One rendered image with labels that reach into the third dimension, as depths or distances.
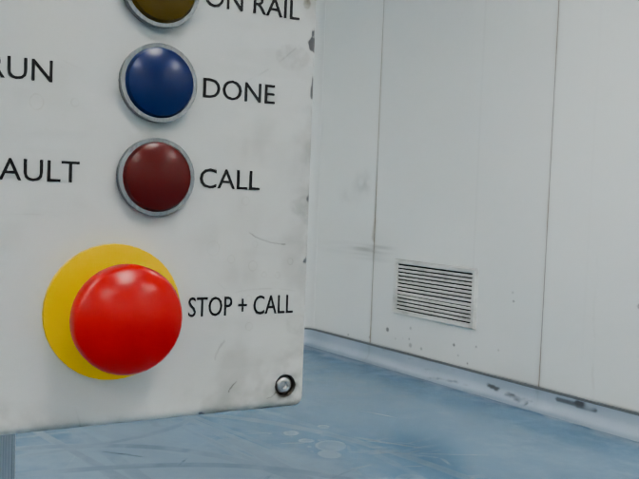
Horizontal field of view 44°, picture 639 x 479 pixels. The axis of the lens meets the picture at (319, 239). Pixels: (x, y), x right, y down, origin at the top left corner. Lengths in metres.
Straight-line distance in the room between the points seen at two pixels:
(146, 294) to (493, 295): 3.67
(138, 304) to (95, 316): 0.02
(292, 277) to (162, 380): 0.07
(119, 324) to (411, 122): 4.10
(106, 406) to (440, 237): 3.87
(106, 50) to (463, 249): 3.77
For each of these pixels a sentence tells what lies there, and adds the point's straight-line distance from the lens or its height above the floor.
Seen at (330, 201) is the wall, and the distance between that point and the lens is 4.87.
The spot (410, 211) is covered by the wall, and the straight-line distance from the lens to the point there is 4.32.
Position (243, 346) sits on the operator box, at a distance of 0.34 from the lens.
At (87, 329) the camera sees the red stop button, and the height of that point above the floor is 0.87.
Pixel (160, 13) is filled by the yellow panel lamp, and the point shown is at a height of 0.98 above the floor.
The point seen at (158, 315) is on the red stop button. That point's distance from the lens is 0.29.
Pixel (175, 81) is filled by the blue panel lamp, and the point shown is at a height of 0.96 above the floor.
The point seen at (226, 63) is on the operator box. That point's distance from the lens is 0.33.
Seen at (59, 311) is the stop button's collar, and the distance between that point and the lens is 0.31.
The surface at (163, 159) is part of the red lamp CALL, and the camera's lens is 0.31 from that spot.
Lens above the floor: 0.92
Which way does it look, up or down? 3 degrees down
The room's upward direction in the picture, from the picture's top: 2 degrees clockwise
